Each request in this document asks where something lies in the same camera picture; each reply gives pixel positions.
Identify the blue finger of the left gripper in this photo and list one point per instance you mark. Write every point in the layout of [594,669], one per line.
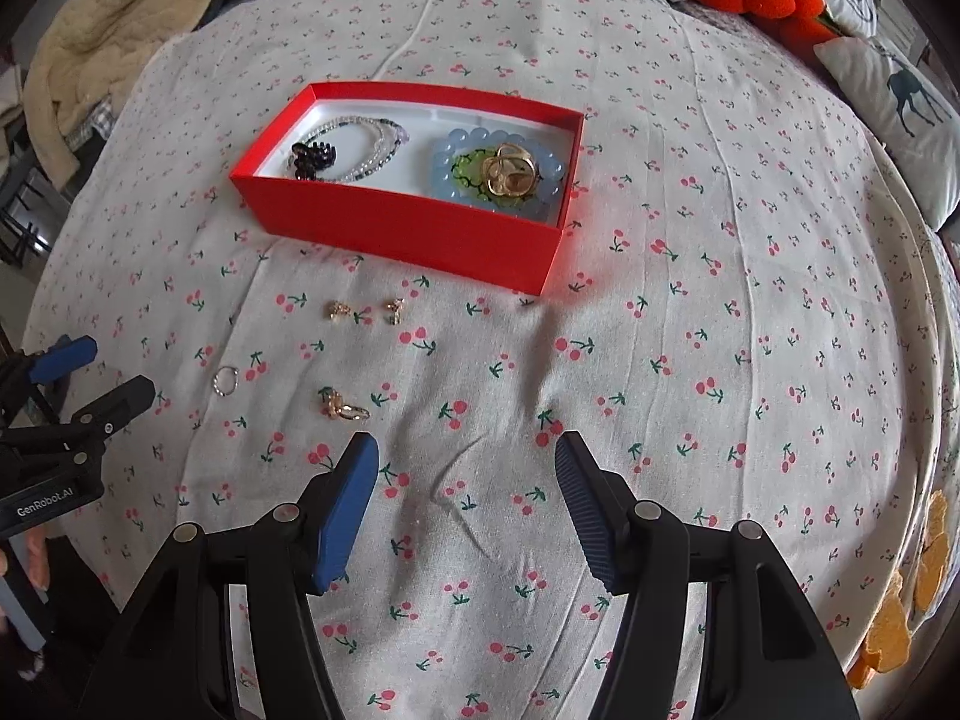
[94,424]
[42,379]

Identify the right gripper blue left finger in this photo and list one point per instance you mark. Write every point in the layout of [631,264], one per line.
[173,657]

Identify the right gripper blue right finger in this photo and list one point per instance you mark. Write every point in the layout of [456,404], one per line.
[765,655]

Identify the small gold earring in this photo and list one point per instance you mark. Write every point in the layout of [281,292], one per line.
[338,311]
[395,310]

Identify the black hair claw clip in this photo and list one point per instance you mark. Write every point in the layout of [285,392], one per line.
[311,159]

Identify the red jewelry box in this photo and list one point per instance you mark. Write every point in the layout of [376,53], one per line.
[395,213]

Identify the person's left hand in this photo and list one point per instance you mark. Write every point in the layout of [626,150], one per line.
[34,544]

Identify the orange patterned bedding edge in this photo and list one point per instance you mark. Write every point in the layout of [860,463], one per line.
[887,644]

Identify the cherry print bed sheet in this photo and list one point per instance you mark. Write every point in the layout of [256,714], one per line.
[747,319]

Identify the beige quilted blanket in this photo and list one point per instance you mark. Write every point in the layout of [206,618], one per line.
[93,51]

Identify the deer print pillow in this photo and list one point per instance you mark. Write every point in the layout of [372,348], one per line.
[906,113]

